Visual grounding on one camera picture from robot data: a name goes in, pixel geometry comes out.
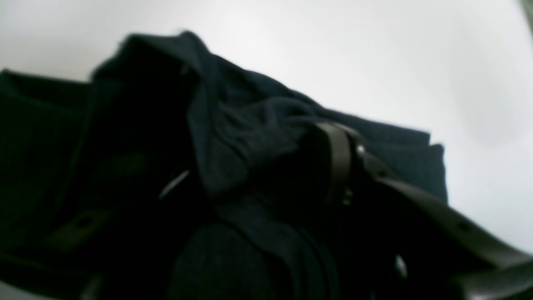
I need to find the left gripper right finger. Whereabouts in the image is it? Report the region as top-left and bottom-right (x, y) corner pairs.
(313, 122), (532, 300)

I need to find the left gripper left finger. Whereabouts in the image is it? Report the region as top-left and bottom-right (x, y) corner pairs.
(42, 167), (192, 259)

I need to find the black t-shirt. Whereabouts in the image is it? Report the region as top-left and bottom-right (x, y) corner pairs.
(0, 31), (448, 300)

